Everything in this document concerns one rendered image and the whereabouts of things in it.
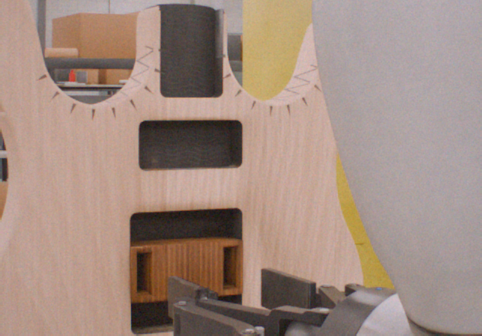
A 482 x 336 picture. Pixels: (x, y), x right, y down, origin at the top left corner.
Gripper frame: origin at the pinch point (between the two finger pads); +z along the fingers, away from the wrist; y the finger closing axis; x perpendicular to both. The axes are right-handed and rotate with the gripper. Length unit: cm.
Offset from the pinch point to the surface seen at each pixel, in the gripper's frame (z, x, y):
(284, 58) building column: 98, 22, 60
